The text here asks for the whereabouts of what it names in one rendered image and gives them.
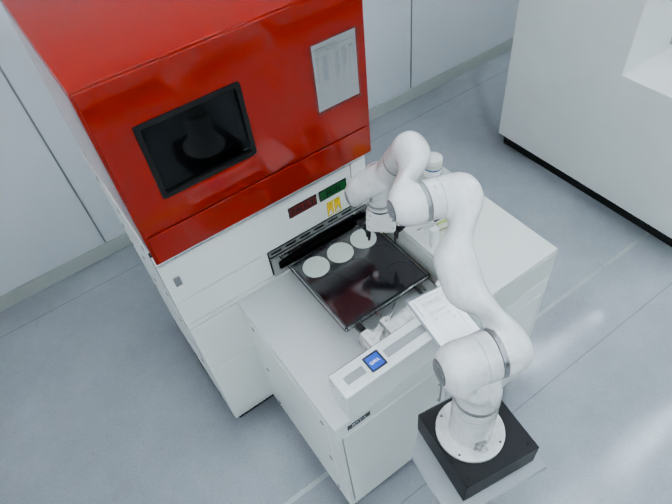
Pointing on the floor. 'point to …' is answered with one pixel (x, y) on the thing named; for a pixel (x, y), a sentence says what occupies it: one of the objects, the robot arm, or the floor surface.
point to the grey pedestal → (427, 464)
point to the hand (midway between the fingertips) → (382, 236)
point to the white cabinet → (366, 478)
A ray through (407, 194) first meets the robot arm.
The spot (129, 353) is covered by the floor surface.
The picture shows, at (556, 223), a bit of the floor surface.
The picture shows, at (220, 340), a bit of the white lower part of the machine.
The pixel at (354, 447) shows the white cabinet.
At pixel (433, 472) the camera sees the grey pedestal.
